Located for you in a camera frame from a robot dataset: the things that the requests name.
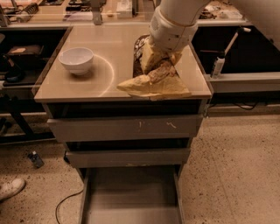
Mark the white ceramic bowl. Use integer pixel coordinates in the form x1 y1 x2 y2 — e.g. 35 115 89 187
59 47 94 75

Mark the black floor cable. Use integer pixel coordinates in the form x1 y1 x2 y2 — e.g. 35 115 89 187
54 188 84 224

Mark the black desk lamp base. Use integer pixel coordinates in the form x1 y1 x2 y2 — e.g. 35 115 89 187
1 53 26 84

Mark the small dark floor gadget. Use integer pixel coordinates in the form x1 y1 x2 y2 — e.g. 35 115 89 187
27 151 45 168

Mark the grey drawer cabinet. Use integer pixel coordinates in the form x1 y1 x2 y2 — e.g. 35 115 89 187
33 24 213 224

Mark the brown sea salt chip bag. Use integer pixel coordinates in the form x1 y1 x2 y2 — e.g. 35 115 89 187
117 35 192 101

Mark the top grey drawer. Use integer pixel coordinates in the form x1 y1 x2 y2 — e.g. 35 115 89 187
47 115 202 142

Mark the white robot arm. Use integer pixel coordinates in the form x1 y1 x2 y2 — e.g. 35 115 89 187
141 0 280 74

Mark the white shoe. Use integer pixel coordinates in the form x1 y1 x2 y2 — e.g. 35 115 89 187
0 178 26 201

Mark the middle grey drawer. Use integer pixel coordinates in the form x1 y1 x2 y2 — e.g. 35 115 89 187
66 148 190 168

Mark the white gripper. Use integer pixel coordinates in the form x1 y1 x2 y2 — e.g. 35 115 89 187
140 7 198 74

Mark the white bottle with long nozzle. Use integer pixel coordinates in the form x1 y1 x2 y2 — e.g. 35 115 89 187
210 27 251 78

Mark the open bottom grey drawer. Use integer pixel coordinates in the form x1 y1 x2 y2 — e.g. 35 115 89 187
79 165 185 224

